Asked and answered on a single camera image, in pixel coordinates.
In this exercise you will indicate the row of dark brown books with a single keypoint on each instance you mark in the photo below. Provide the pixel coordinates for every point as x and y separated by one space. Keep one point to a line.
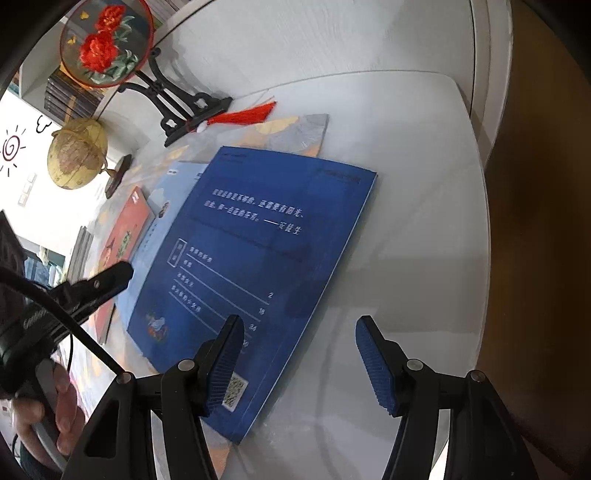
64 99

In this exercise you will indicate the red tassel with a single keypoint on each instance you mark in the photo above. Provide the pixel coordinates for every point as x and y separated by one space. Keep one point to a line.
249 113

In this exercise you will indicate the black cloud wall sticker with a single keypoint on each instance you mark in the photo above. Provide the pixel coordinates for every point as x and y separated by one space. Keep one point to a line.
42 124

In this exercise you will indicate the pink sun wall sticker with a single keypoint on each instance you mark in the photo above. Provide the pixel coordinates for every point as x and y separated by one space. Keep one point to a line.
11 147

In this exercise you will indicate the yellow desk globe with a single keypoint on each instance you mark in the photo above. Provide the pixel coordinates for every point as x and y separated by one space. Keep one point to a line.
74 152

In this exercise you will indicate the brown wooden cabinet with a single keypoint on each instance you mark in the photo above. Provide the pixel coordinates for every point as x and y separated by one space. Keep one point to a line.
545 207

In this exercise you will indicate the black fan stand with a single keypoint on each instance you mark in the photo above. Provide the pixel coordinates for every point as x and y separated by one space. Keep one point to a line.
198 115

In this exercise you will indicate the person's left hand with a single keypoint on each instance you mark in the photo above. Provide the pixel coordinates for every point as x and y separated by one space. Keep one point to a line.
69 410

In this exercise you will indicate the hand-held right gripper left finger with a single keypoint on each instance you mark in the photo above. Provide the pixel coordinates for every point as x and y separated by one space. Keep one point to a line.
226 364

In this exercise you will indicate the red paperback book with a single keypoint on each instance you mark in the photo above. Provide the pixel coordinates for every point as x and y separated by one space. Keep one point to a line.
124 235

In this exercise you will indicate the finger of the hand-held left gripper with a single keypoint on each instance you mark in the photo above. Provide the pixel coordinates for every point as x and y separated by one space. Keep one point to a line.
106 281

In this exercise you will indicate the row of white wall switches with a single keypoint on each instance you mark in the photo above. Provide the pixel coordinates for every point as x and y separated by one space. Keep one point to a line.
27 189

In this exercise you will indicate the pile of books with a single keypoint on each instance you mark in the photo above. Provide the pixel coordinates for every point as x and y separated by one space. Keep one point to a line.
81 251

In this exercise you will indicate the dark blue paperback book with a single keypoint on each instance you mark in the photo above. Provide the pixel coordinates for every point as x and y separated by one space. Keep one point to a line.
258 240

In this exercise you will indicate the light blue willow book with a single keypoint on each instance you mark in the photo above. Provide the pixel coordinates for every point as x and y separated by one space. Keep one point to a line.
171 194

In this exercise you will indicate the white bookshelf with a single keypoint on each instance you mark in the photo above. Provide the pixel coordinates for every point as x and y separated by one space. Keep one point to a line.
323 41

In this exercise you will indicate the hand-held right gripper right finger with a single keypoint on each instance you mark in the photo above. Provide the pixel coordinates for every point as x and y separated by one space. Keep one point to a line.
376 364

